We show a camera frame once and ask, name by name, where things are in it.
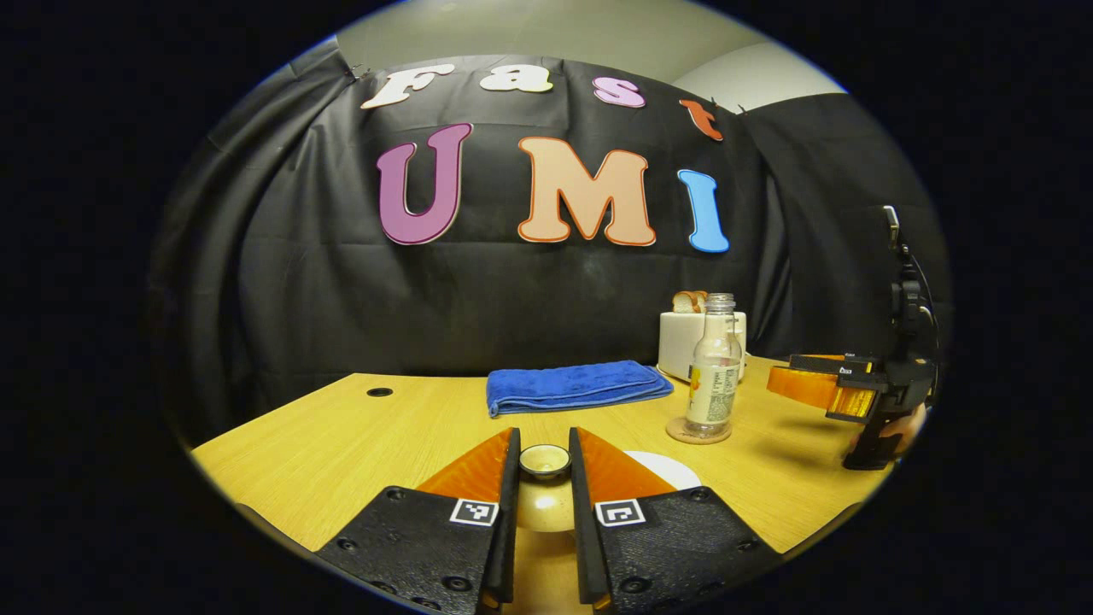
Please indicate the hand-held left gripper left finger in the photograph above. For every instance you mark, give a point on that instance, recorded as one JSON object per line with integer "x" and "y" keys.
{"x": 510, "y": 512}

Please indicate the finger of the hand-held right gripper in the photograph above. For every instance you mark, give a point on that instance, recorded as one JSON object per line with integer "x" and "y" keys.
{"x": 832, "y": 364}
{"x": 807, "y": 386}

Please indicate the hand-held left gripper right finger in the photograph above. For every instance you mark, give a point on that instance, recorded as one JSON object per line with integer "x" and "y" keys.
{"x": 581, "y": 512}

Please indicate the beige teacup lid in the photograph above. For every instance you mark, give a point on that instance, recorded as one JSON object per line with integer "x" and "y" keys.
{"x": 545, "y": 504}

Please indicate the clear plastic water bottle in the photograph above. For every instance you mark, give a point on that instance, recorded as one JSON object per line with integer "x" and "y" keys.
{"x": 713, "y": 384}

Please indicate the beige ceramic teacup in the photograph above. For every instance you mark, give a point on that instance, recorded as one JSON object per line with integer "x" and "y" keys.
{"x": 675, "y": 470}

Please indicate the round wooden coaster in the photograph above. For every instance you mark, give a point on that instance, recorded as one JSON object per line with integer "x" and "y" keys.
{"x": 679, "y": 431}

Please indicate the folded blue towel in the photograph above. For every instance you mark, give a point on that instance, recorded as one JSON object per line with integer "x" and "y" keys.
{"x": 572, "y": 384}

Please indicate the toast slice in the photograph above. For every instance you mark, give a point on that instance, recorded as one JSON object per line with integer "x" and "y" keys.
{"x": 702, "y": 301}
{"x": 683, "y": 301}

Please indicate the white toaster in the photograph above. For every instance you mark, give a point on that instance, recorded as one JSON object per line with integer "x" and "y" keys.
{"x": 676, "y": 342}

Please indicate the black backdrop cloth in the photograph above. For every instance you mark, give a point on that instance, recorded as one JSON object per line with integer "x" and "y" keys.
{"x": 341, "y": 299}

